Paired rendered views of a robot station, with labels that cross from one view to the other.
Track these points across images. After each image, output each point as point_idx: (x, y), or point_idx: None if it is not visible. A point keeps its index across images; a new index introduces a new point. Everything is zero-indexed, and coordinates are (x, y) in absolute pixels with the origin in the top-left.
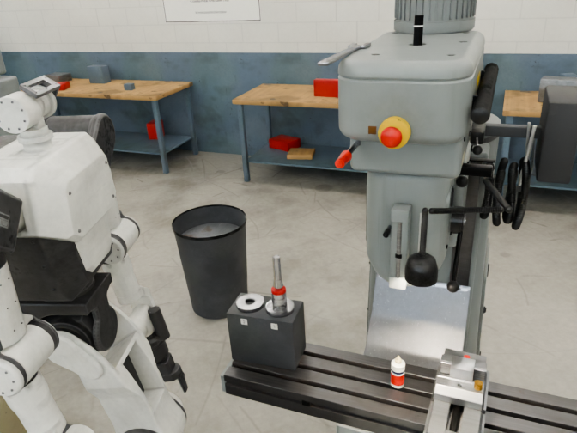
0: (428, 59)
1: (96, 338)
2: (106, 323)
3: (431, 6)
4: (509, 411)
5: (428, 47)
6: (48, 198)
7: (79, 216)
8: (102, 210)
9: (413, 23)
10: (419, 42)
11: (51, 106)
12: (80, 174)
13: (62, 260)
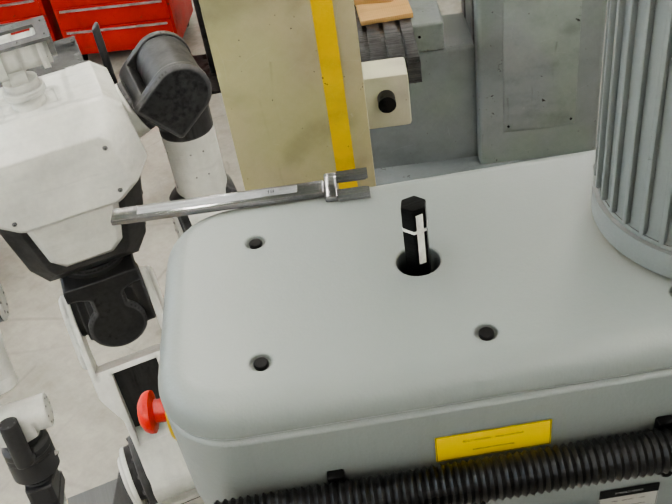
0: (189, 340)
1: (89, 330)
2: (112, 320)
3: (611, 170)
4: None
5: (364, 293)
6: None
7: (17, 209)
8: (84, 206)
9: (593, 179)
10: (408, 262)
11: (39, 58)
12: (26, 162)
13: (14, 242)
